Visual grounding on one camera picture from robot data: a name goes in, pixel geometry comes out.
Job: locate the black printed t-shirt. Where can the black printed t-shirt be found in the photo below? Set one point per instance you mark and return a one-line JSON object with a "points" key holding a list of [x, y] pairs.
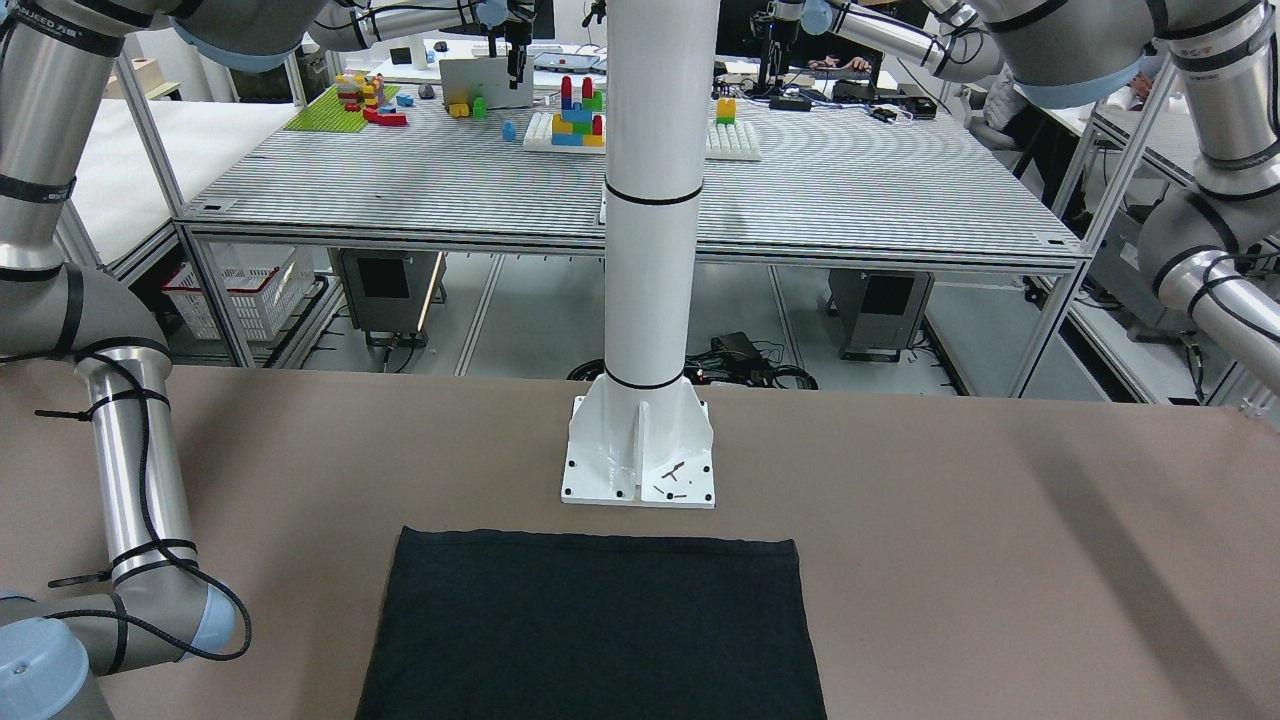
{"points": [[487, 624]]}

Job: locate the green lego baseplate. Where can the green lego baseplate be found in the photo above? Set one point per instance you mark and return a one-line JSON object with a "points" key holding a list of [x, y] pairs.
{"points": [[330, 113]]}

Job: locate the white plastic crate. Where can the white plastic crate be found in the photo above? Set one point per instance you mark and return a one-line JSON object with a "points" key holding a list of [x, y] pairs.
{"points": [[263, 296]]}

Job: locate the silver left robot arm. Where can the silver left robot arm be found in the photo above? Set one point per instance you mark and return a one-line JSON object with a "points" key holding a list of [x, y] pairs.
{"points": [[1223, 56]]}

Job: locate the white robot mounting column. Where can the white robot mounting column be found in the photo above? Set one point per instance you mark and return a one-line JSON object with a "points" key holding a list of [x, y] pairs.
{"points": [[641, 435]]}

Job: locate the aluminium frame striped table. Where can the aluminium frame striped table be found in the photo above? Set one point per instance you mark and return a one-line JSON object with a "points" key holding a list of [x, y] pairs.
{"points": [[834, 188]]}

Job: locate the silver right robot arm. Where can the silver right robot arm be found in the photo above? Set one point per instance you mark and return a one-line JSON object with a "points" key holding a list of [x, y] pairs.
{"points": [[161, 607]]}

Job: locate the white lego baseplate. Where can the white lego baseplate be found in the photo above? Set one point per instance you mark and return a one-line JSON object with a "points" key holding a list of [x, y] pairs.
{"points": [[732, 142]]}

